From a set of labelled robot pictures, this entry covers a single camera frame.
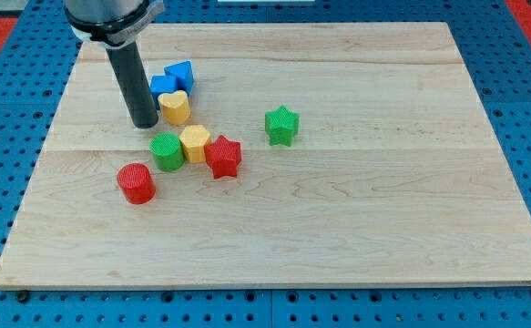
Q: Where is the blue triangular block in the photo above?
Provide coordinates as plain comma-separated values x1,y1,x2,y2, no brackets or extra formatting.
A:
164,60,195,96

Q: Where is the red cylinder block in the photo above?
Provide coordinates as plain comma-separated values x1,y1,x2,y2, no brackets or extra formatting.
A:
117,163,156,204

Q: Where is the green star block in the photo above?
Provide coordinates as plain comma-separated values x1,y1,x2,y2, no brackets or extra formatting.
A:
265,105,300,147

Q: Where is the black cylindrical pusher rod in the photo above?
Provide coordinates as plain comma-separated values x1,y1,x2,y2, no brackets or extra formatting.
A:
106,42,158,128

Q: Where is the yellow heart block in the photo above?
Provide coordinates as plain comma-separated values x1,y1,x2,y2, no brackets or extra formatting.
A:
158,90,191,126

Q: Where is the blue cube block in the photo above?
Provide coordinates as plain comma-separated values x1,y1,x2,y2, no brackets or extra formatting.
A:
149,75,179,110

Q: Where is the yellow hexagon block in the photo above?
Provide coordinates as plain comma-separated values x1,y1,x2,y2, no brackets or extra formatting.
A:
179,125,211,163

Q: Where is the light wooden board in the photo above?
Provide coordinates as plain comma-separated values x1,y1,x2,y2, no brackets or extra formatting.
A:
0,22,531,291

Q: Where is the green cylinder block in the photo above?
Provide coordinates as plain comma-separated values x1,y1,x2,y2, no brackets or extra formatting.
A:
149,132,184,172

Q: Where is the red star block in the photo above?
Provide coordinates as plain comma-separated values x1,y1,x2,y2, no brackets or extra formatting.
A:
204,135,242,179

